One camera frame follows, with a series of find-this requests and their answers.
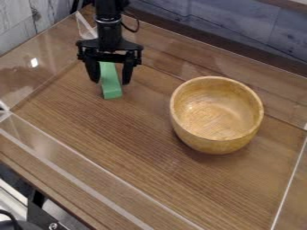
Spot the wooden bowl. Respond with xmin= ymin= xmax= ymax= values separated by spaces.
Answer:
xmin=170 ymin=76 xmax=264 ymax=155

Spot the green rectangular block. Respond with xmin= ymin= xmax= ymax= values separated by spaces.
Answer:
xmin=100 ymin=62 xmax=123 ymax=100

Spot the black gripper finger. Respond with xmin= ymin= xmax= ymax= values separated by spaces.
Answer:
xmin=84 ymin=57 xmax=100 ymax=83
xmin=123 ymin=61 xmax=135 ymax=85

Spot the black table frame bracket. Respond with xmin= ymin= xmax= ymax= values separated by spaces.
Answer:
xmin=27 ymin=190 xmax=87 ymax=230

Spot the clear acrylic tray wall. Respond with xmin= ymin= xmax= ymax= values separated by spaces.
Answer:
xmin=0 ymin=17 xmax=307 ymax=230

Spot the black cable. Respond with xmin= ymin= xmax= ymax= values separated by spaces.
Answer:
xmin=0 ymin=209 xmax=23 ymax=230

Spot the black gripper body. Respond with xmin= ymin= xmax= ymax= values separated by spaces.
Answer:
xmin=76 ymin=39 xmax=144 ymax=66

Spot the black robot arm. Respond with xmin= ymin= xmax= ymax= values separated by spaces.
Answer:
xmin=76 ymin=0 xmax=144 ymax=85

